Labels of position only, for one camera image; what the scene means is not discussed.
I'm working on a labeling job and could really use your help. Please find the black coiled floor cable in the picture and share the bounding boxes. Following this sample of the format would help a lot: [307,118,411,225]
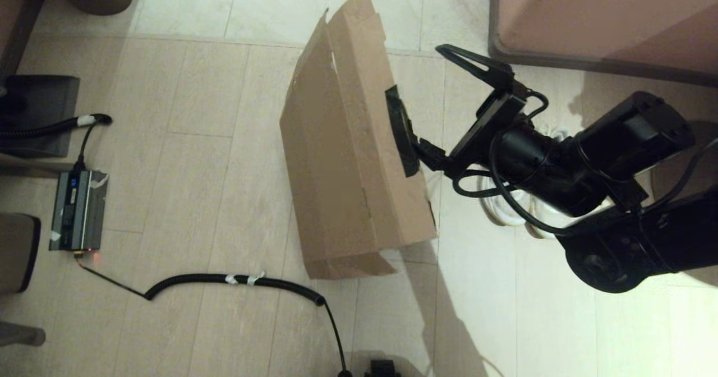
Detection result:
[75,252,354,377]

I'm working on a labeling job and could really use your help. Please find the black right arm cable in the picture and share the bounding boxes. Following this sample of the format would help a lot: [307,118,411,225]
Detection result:
[452,88,718,237]

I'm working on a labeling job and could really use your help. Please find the brown cardboard shoe box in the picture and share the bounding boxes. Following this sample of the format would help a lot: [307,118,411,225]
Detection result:
[279,0,439,281]

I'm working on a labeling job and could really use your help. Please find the dark brown round base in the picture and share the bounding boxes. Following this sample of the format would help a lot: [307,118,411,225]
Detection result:
[651,120,718,198]

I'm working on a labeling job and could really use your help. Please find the black corrugated hose with tape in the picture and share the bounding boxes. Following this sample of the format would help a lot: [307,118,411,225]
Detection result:
[0,113,113,171]

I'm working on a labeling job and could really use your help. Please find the dark grey square stand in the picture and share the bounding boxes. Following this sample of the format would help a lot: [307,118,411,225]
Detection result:
[0,75,81,159]

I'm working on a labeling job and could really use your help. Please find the dark brown padded seat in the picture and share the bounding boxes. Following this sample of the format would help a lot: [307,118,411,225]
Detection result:
[0,213,42,295]

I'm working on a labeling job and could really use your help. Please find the small black robot mount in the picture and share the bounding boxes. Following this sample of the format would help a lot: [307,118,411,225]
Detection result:
[363,360,402,377]

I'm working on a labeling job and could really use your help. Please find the white lace-up sneaker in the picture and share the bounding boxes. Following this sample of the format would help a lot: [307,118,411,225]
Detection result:
[477,174,531,227]

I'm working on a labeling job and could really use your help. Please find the grey furniture foot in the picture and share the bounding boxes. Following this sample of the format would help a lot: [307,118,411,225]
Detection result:
[0,321,46,348]

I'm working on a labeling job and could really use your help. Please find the grey power supply box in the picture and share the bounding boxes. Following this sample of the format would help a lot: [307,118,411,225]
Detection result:
[48,169,109,252]

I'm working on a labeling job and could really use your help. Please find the pink sofa with grey base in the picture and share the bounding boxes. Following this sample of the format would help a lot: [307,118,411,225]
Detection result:
[487,0,718,89]

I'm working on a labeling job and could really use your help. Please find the white sneaker with yellow tag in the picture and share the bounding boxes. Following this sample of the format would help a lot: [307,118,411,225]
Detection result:
[524,125,573,241]

